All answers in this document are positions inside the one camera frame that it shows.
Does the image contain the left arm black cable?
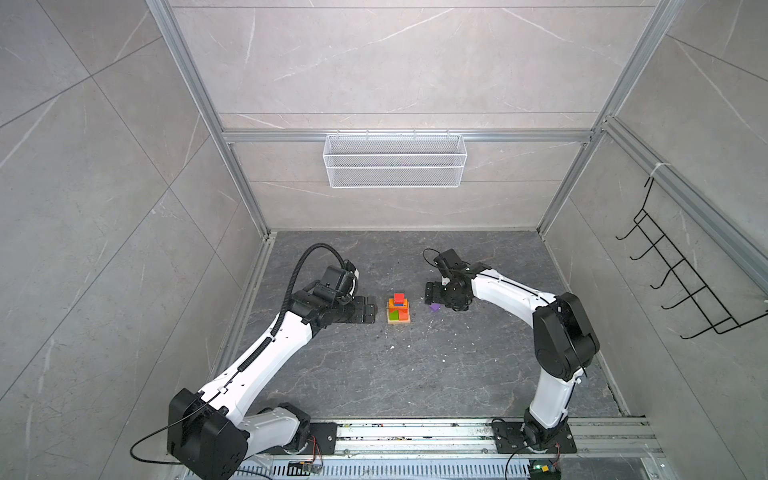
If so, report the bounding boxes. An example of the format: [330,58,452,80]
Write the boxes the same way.
[129,242,349,466]

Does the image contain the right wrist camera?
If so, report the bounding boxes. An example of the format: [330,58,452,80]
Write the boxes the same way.
[432,249,469,281]

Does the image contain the black wire hook rack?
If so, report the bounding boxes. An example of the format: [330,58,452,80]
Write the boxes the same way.
[615,178,767,340]

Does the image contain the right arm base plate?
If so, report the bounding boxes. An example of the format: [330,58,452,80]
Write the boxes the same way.
[490,419,577,454]

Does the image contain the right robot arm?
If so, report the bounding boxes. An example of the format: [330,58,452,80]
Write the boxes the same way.
[424,264,600,451]

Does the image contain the orange-yellow rectangular block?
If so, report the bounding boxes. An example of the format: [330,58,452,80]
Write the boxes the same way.
[388,298,409,310]

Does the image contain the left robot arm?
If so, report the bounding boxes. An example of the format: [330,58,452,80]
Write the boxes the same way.
[167,296,377,479]

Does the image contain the aluminium mounting rail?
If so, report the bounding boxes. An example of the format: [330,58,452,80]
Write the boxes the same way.
[315,417,664,460]

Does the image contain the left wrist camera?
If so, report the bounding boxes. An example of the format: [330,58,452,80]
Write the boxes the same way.
[314,264,359,304]

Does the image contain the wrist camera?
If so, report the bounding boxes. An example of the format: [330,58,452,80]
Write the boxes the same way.
[432,249,469,281]
[314,264,359,304]

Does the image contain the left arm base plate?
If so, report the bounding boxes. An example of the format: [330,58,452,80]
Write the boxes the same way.
[262,421,339,456]

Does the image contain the white wire mesh basket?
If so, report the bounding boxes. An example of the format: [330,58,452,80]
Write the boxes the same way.
[323,133,468,189]

